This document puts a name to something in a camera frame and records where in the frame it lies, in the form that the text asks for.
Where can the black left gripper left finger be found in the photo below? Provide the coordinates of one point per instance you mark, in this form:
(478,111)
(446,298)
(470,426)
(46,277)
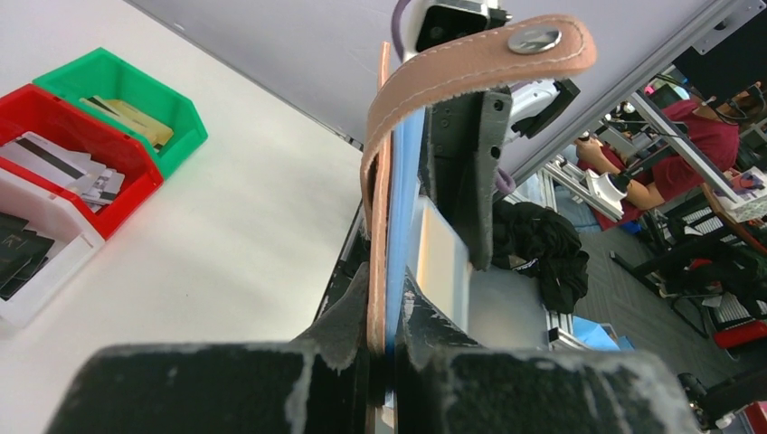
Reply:
(315,383)

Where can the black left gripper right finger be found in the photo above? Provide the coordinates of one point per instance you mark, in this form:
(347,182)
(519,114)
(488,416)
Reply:
(527,389)

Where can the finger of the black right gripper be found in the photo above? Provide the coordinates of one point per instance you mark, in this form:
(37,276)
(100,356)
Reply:
(461,144)

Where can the gold credit card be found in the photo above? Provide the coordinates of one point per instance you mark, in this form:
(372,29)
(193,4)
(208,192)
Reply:
(441,263)

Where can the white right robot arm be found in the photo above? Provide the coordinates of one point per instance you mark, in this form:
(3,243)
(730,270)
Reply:
(535,105)

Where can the white cards stack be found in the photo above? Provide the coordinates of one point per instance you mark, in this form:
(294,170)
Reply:
(98,185)

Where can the gold cards stack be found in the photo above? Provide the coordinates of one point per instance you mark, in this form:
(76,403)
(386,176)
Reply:
(157,133)

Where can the black cards stack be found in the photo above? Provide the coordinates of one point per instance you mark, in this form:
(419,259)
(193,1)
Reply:
(23,253)

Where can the black clothing pile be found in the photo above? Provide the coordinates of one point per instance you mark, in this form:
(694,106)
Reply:
(539,243)

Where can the person in red shirt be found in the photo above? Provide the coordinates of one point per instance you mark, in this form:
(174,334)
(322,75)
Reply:
(714,131)

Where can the white plastic bin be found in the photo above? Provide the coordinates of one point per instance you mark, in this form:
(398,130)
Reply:
(76,242)

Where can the green plastic bin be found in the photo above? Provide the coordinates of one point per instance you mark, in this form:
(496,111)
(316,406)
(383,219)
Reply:
(123,96)

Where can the red plastic bin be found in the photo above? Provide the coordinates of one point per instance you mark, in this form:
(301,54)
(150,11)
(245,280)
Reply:
(30,108)

